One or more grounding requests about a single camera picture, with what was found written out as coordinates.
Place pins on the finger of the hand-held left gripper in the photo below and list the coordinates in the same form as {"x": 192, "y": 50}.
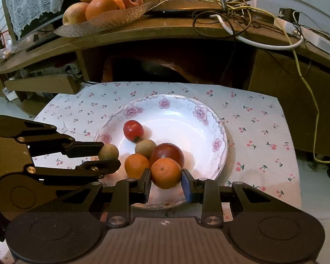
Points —
{"x": 99, "y": 167}
{"x": 85, "y": 148}

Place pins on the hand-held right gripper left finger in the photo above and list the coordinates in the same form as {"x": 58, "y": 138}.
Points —
{"x": 147, "y": 184}

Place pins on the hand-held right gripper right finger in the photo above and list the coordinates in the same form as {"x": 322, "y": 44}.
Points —
{"x": 186, "y": 186}

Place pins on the brown kiwi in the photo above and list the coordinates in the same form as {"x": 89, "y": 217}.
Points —
{"x": 145, "y": 148}
{"x": 109, "y": 151}

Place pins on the small orange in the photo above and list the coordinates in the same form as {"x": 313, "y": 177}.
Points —
{"x": 165, "y": 173}
{"x": 136, "y": 165}

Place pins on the large dark red tomato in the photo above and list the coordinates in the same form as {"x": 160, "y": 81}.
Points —
{"x": 167, "y": 151}

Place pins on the small red tomato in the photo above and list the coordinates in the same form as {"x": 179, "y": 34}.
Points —
{"x": 132, "y": 130}

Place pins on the white floral plate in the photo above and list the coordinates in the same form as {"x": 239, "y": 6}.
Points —
{"x": 167, "y": 121}

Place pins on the cherry print tablecloth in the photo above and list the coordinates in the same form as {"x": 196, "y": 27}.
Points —
{"x": 253, "y": 132}

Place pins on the small white box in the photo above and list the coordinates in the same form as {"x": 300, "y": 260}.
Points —
{"x": 10, "y": 93}

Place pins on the clear plastic bag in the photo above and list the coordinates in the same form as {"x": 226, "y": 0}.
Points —
{"x": 5, "y": 51}

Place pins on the black television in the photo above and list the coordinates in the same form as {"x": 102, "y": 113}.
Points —
{"x": 48, "y": 23}

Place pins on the yellow apple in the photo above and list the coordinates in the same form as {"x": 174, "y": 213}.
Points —
{"x": 74, "y": 13}

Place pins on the leaf-shaped tray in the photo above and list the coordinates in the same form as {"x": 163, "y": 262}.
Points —
{"x": 118, "y": 16}

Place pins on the white lace cloth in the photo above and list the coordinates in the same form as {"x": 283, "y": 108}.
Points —
{"x": 30, "y": 2}

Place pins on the flat black set-top box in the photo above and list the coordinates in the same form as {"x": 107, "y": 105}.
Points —
{"x": 187, "y": 11}

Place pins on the white power strip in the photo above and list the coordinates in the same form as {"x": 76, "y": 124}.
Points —
{"x": 308, "y": 33}

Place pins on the black plug adapter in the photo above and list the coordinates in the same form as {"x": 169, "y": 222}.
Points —
{"x": 288, "y": 13}

